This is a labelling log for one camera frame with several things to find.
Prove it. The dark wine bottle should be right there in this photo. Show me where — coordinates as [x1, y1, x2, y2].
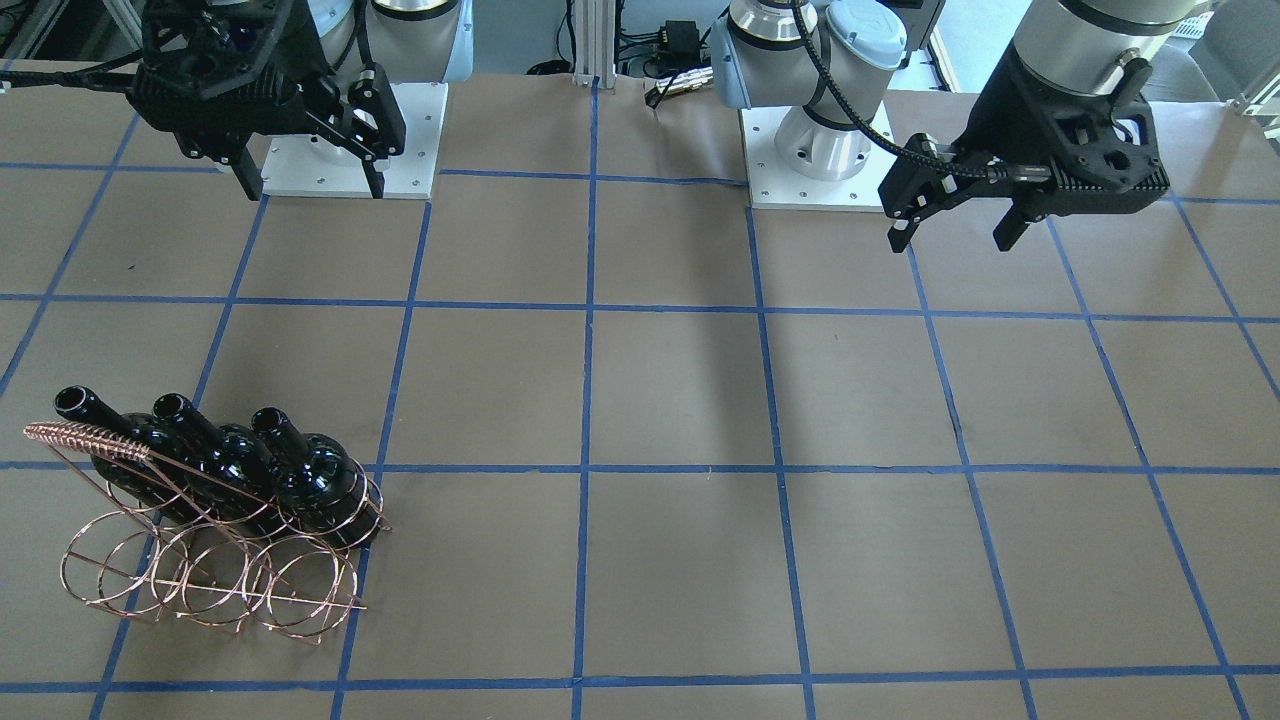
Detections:
[54, 386, 216, 523]
[154, 393, 289, 539]

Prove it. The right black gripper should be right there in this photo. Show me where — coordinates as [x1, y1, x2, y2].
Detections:
[125, 1, 406, 202]

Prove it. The dark wine bottle in basket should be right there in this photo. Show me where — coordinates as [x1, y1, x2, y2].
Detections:
[54, 386, 216, 523]

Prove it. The aluminium frame post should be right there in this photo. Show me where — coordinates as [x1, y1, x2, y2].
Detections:
[568, 0, 620, 91]

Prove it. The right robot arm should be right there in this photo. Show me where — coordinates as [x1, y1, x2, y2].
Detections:
[125, 1, 474, 200]

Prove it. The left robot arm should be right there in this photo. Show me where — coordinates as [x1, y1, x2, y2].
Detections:
[710, 1, 1194, 252]

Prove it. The copper wire wine basket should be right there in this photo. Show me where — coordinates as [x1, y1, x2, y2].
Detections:
[59, 477, 364, 646]

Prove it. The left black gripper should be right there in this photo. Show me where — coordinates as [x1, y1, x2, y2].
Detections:
[877, 47, 1170, 252]

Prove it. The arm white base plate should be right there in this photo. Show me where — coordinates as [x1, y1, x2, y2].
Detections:
[261, 83, 451, 200]
[739, 108, 895, 214]

